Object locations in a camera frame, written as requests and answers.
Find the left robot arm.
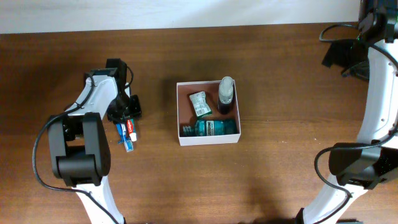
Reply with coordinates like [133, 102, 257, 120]
[44, 58, 142, 223]

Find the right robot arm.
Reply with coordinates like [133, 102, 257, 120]
[295, 0, 397, 223]

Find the green white floss packet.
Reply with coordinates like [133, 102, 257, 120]
[189, 91, 212, 118]

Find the blue white toothbrush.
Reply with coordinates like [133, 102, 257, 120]
[116, 123, 134, 152]

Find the purple liquid clear bottle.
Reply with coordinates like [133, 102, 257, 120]
[218, 76, 234, 114]

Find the red green toothpaste tube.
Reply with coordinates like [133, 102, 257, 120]
[126, 119, 137, 142]

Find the white cardboard box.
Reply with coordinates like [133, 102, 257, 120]
[176, 80, 241, 146]

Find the teal mouthwash bottle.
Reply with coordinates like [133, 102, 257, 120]
[182, 119, 238, 137]

